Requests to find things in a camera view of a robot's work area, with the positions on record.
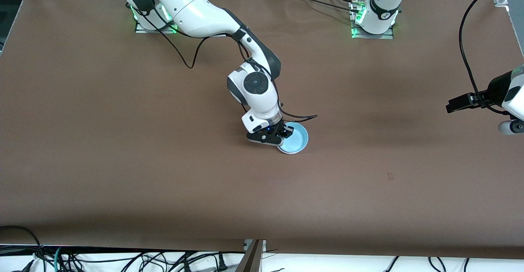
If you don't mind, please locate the blue bowl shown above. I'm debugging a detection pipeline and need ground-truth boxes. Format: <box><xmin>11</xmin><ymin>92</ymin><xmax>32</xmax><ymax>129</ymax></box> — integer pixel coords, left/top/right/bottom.
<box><xmin>277</xmin><ymin>121</ymin><xmax>309</xmax><ymax>154</ymax></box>

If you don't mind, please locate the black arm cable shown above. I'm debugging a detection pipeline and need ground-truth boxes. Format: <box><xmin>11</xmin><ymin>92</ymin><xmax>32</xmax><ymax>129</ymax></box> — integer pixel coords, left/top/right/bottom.
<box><xmin>137</xmin><ymin>2</ymin><xmax>318</xmax><ymax>122</ymax></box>
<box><xmin>458</xmin><ymin>0</ymin><xmax>524</xmax><ymax>115</ymax></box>

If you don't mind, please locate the brown table cover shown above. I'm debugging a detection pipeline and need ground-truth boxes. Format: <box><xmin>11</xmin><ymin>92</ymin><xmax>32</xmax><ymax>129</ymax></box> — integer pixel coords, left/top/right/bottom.
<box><xmin>0</xmin><ymin>0</ymin><xmax>524</xmax><ymax>260</ymax></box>

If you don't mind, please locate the long black base cable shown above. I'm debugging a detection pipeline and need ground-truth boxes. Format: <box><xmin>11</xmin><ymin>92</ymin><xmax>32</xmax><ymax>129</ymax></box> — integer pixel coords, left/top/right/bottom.
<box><xmin>280</xmin><ymin>0</ymin><xmax>363</xmax><ymax>14</ymax></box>

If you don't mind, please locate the black looped floor cable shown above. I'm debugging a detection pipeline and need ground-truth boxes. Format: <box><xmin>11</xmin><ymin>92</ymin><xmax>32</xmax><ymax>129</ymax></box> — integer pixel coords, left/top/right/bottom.
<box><xmin>0</xmin><ymin>225</ymin><xmax>43</xmax><ymax>264</ymax></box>

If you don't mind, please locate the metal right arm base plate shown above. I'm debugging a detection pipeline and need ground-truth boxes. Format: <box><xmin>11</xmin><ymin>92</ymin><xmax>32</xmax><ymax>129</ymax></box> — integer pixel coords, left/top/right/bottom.
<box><xmin>135</xmin><ymin>16</ymin><xmax>179</xmax><ymax>34</ymax></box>

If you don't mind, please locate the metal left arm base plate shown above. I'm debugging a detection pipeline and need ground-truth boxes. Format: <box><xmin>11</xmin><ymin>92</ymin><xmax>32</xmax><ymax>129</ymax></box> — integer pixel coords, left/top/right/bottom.
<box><xmin>350</xmin><ymin>0</ymin><xmax>394</xmax><ymax>39</ymax></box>

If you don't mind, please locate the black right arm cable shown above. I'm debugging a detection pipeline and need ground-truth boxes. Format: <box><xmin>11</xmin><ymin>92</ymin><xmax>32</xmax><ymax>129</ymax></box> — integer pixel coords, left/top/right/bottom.
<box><xmin>137</xmin><ymin>2</ymin><xmax>318</xmax><ymax>122</ymax></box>

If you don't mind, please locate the aluminium profile bar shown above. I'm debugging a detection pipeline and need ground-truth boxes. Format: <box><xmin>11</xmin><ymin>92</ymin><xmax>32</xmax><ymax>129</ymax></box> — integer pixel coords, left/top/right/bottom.
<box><xmin>237</xmin><ymin>239</ymin><xmax>267</xmax><ymax>272</ymax></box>

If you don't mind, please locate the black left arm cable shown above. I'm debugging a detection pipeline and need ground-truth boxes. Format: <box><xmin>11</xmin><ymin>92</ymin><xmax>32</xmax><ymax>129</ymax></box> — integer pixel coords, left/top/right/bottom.
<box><xmin>458</xmin><ymin>0</ymin><xmax>524</xmax><ymax>115</ymax></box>

